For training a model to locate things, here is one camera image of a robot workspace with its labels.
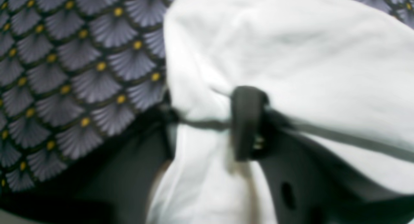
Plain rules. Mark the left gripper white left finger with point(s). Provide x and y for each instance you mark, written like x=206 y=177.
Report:
x=122 y=190

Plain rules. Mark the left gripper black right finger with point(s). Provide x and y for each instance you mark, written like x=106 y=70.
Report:
x=308 y=183

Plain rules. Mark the white T-shirt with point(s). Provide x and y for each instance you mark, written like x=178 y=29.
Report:
x=340 y=70

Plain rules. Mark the patterned purple table cloth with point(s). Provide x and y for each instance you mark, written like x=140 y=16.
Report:
x=74 y=73

